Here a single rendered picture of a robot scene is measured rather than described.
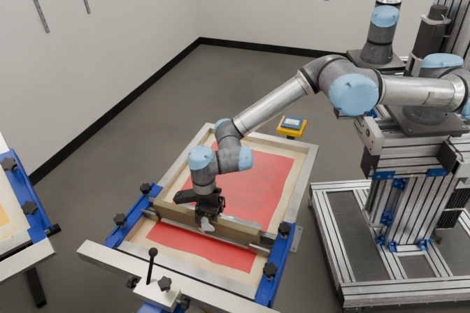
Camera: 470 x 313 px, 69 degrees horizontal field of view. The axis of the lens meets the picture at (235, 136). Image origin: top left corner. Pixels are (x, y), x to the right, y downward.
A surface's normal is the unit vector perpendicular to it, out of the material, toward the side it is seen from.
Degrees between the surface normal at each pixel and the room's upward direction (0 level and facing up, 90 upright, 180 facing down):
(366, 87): 88
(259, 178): 0
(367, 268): 0
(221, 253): 0
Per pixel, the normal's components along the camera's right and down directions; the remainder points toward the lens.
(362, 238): -0.05, -0.79
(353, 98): 0.07, 0.58
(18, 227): 0.29, -0.43
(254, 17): -0.38, 0.58
